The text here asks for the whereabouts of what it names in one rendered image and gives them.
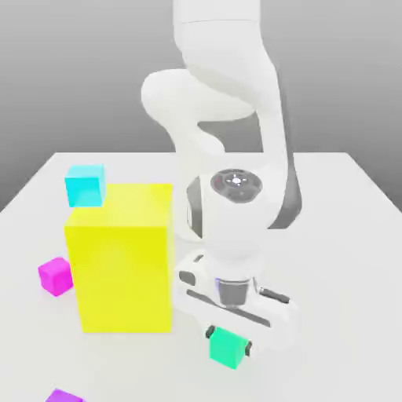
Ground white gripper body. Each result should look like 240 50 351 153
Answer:
173 280 300 350

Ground large yellow box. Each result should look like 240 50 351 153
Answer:
64 183 174 334

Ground small cyan cube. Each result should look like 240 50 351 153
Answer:
64 163 108 209

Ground small magenta cube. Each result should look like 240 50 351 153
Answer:
38 256 74 298

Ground small green cube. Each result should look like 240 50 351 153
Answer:
209 326 248 371

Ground small purple cube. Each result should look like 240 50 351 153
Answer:
44 388 85 402

